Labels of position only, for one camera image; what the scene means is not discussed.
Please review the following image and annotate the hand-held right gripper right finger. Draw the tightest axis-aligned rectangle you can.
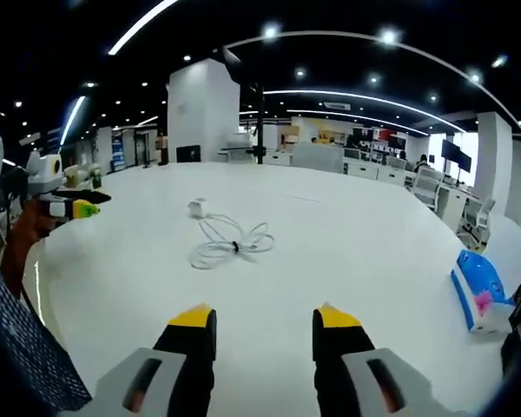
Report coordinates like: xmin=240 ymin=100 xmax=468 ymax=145
xmin=312 ymin=301 xmax=475 ymax=417

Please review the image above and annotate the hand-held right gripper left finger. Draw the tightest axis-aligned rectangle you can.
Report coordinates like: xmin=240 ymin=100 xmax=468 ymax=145
xmin=93 ymin=302 xmax=218 ymax=417

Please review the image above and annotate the white Type-C cable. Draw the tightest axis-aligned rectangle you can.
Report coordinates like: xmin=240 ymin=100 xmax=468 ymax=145
xmin=187 ymin=212 xmax=276 ymax=271

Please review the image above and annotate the white charger adapter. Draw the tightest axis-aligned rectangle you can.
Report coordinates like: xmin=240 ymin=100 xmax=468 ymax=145
xmin=188 ymin=196 xmax=208 ymax=219

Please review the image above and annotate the white desk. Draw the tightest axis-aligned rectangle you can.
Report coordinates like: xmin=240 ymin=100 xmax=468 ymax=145
xmin=23 ymin=161 xmax=521 ymax=417

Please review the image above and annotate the person's left hand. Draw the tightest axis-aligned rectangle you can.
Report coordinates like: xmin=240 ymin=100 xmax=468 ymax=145
xmin=11 ymin=196 xmax=67 ymax=241

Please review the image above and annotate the blue banner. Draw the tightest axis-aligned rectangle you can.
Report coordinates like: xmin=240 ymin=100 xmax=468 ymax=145
xmin=110 ymin=129 xmax=127 ymax=172

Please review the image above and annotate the black screen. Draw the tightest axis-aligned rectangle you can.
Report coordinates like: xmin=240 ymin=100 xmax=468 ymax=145
xmin=175 ymin=145 xmax=202 ymax=164

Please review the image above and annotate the blue tissue pack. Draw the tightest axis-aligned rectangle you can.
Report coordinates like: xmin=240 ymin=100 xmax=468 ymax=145
xmin=450 ymin=248 xmax=517 ymax=335

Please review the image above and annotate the black pole stand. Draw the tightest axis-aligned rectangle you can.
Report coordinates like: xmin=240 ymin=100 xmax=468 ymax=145
xmin=253 ymin=83 xmax=267 ymax=166

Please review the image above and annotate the white office chair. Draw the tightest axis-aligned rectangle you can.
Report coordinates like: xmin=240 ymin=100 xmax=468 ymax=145
xmin=411 ymin=166 xmax=445 ymax=210
xmin=458 ymin=198 xmax=497 ymax=245

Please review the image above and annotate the grey partition panel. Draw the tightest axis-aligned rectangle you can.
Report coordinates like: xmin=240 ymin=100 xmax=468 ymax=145
xmin=290 ymin=142 xmax=346 ymax=175

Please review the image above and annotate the black monitor pair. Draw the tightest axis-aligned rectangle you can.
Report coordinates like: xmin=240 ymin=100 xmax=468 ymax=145
xmin=440 ymin=139 xmax=473 ymax=172

